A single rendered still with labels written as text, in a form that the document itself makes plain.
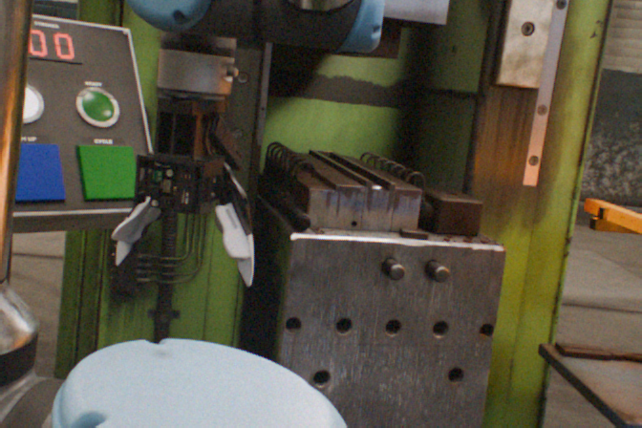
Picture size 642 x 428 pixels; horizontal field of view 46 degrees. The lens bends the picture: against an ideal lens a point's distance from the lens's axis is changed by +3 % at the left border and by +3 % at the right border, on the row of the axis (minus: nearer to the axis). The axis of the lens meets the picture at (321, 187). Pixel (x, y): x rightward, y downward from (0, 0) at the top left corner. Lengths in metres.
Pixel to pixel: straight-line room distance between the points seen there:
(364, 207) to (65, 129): 0.51
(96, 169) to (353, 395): 0.58
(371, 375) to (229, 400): 1.00
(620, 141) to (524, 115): 6.43
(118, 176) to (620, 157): 7.15
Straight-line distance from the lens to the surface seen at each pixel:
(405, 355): 1.31
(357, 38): 0.65
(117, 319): 1.41
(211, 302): 1.41
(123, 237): 0.84
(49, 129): 1.03
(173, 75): 0.77
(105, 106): 1.07
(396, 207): 1.29
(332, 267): 1.21
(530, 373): 1.68
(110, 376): 0.31
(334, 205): 1.25
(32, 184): 0.99
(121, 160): 1.04
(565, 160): 1.59
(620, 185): 8.00
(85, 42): 1.11
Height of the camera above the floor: 1.18
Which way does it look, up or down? 9 degrees down
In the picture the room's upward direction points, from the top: 7 degrees clockwise
